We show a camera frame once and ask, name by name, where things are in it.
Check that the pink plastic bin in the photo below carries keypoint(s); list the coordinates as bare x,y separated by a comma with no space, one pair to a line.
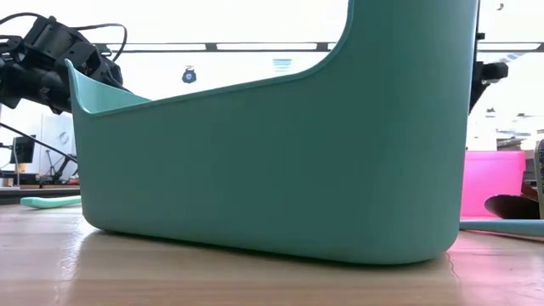
489,178

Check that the blue round device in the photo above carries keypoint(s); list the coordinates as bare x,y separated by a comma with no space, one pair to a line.
189,76

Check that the black horizontal beam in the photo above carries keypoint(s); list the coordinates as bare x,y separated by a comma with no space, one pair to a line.
211,47

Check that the teal plastic bin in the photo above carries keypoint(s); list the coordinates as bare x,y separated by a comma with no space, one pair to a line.
276,170

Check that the black monitor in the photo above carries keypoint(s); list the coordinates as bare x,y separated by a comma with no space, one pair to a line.
23,149

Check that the all-black spoon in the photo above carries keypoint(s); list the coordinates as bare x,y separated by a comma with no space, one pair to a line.
510,208

